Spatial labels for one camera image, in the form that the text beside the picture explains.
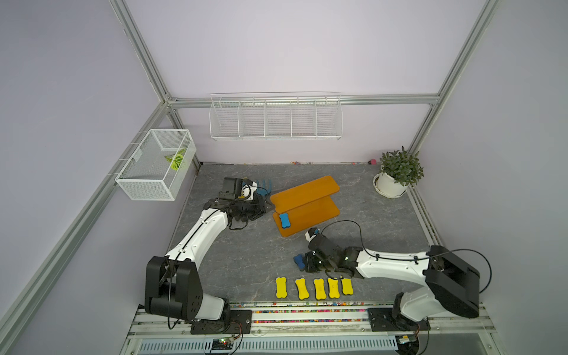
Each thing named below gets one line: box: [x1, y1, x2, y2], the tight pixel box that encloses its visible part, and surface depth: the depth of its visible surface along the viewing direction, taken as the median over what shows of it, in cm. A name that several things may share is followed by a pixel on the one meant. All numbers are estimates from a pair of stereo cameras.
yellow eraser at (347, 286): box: [340, 278, 354, 296], surface depth 81 cm
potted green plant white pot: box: [372, 145, 425, 199], surface depth 96 cm
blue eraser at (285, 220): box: [279, 213, 291, 228], surface depth 98 cm
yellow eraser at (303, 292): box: [295, 277, 310, 300], surface depth 80 cm
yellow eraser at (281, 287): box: [275, 276, 287, 299], surface depth 81 cm
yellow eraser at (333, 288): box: [327, 277, 341, 299], surface depth 80 cm
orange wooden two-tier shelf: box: [270, 176, 341, 238], surface depth 96 cm
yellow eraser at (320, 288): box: [313, 278, 327, 301], surface depth 80 cm
